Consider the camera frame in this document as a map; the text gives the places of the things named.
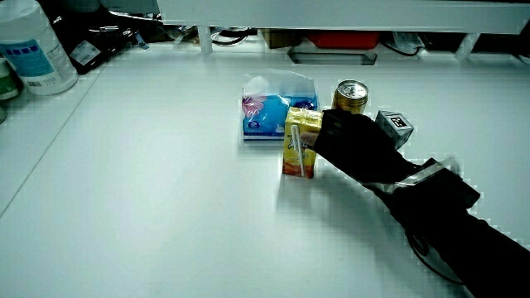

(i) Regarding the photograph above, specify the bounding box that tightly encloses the person's right hand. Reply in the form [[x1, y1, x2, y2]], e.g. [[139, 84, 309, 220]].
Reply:
[[300, 108, 420, 185]]

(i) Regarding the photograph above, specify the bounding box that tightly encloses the yellow ice redtea carton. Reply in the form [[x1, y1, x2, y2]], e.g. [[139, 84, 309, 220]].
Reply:
[[282, 107, 324, 180]]

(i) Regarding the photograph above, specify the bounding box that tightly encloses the gold drink can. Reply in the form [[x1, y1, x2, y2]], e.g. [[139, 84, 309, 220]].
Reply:
[[331, 79, 369, 115]]

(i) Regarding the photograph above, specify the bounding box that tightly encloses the black flat stand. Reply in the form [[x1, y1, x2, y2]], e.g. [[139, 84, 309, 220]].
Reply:
[[287, 46, 378, 67]]

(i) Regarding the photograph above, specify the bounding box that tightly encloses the blue tissue pack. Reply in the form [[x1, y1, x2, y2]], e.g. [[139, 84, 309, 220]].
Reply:
[[240, 69, 320, 142]]

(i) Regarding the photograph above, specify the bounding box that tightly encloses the red box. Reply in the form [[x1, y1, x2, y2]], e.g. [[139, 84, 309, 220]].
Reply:
[[305, 31, 381, 50]]

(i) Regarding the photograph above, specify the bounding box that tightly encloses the brown cardboard box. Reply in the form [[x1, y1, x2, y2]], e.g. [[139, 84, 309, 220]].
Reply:
[[259, 28, 304, 50]]

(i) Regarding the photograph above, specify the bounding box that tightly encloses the white raised shelf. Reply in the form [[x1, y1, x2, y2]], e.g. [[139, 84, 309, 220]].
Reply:
[[156, 0, 530, 62]]

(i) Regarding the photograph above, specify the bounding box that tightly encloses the black plastic bag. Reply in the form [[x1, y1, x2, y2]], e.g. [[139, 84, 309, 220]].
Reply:
[[39, 0, 144, 76]]

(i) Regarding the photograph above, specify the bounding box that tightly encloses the white wipes canister blue label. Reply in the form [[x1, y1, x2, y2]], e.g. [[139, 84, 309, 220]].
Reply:
[[0, 0, 80, 97]]

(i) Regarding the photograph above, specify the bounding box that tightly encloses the green white jar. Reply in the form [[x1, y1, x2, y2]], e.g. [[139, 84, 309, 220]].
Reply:
[[0, 57, 21, 102]]

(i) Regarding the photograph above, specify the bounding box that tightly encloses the black coiled cable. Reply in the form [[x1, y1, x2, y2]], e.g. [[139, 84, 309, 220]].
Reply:
[[210, 26, 258, 46]]

